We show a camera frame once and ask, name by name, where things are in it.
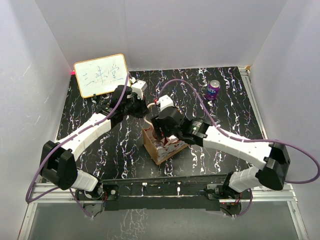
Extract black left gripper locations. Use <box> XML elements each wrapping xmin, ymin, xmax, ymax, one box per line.
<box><xmin>122</xmin><ymin>93</ymin><xmax>150</xmax><ymax>119</ymax></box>

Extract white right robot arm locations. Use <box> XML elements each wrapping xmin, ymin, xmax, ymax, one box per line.
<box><xmin>151</xmin><ymin>106</ymin><xmax>291</xmax><ymax>199</ymax></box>

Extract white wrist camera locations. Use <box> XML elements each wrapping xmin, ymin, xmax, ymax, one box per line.
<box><xmin>131</xmin><ymin>80</ymin><xmax>147</xmax><ymax>100</ymax></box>
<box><xmin>155</xmin><ymin>95</ymin><xmax>174</xmax><ymax>112</ymax></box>

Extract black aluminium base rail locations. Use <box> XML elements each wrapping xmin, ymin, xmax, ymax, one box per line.
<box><xmin>18</xmin><ymin>174</ymin><xmax>308</xmax><ymax>240</ymax></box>

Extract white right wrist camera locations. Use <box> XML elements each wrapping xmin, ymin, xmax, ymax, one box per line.
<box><xmin>155</xmin><ymin>95</ymin><xmax>174</xmax><ymax>112</ymax></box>

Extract small framed whiteboard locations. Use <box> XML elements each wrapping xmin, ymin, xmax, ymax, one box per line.
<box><xmin>73</xmin><ymin>53</ymin><xmax>128</xmax><ymax>99</ymax></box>

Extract patterned canvas tote bag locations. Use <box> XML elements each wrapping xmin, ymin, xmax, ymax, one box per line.
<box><xmin>142</xmin><ymin>116</ymin><xmax>189</xmax><ymax>166</ymax></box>

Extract red soda can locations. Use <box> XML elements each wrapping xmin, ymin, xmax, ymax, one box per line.
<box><xmin>153</xmin><ymin>139</ymin><xmax>164</xmax><ymax>150</ymax></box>

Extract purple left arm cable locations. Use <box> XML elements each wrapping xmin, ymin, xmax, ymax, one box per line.
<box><xmin>25</xmin><ymin>71</ymin><xmax>137</xmax><ymax>218</ymax></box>

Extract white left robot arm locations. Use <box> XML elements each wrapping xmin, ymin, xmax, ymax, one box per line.
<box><xmin>40</xmin><ymin>80</ymin><xmax>149</xmax><ymax>200</ymax></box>

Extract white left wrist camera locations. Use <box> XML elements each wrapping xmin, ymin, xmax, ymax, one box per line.
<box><xmin>131</xmin><ymin>80</ymin><xmax>147</xmax><ymax>100</ymax></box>

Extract purple Fanta can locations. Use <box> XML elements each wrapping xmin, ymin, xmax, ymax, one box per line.
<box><xmin>205</xmin><ymin>80</ymin><xmax>221</xmax><ymax>101</ymax></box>

